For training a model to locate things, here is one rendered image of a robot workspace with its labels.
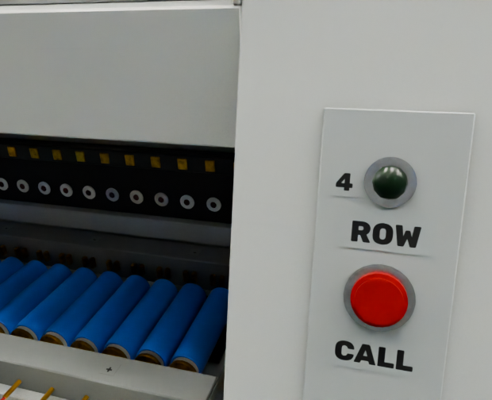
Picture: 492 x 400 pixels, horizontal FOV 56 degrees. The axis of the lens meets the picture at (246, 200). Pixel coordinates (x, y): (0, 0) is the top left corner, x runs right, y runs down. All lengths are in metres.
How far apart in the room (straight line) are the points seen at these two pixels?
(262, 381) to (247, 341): 0.01
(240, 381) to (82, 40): 0.13
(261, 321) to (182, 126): 0.07
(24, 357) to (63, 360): 0.02
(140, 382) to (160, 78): 0.15
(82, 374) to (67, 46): 0.16
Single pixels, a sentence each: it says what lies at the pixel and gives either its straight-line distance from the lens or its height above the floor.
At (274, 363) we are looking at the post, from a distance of 0.16.
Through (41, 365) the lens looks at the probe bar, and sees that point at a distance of 0.27.
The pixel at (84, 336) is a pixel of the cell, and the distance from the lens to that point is 0.29.
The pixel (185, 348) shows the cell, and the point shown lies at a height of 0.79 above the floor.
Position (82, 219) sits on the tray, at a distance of 0.39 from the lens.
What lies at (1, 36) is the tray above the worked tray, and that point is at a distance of 0.20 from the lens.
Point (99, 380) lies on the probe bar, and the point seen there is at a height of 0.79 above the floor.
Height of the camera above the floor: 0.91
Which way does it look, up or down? 8 degrees down
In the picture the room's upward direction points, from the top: 3 degrees clockwise
